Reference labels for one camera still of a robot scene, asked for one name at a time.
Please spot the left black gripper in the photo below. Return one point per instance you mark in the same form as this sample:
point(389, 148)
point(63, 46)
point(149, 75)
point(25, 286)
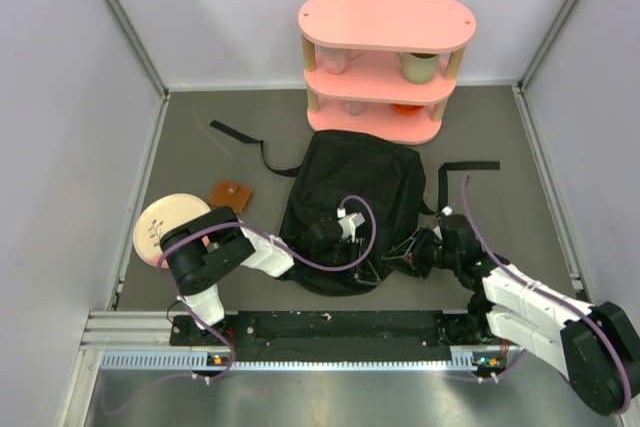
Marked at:
point(353, 249)

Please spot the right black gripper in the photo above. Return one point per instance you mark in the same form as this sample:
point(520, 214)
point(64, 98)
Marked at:
point(400, 253)

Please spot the black student backpack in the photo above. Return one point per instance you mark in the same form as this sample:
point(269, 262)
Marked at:
point(360, 172)

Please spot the brown leather wallet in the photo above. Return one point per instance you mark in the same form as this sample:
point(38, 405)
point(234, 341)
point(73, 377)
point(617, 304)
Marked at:
point(226, 193)

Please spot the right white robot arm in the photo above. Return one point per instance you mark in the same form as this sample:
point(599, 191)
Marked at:
point(595, 348)

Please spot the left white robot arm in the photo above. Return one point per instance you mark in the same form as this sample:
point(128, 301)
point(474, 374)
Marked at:
point(201, 252)

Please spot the orange bowl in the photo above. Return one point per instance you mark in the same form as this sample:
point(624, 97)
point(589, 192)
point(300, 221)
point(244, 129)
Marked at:
point(407, 110)

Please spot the clear glass cup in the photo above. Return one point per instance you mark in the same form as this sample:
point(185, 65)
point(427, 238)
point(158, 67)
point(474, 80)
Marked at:
point(354, 108)

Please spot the green mug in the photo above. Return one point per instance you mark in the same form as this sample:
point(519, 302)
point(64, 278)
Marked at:
point(418, 68)

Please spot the pink three-tier shelf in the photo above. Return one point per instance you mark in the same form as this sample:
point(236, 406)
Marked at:
point(381, 29)

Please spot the pink mug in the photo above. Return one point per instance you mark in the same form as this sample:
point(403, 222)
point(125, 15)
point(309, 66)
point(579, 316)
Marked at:
point(336, 61)

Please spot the cream floral plate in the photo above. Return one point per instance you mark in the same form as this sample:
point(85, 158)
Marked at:
point(159, 218)

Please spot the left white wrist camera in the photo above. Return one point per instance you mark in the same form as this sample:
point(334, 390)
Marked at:
point(349, 223)

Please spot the grey cable duct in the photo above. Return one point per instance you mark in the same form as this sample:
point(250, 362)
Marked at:
point(456, 360)

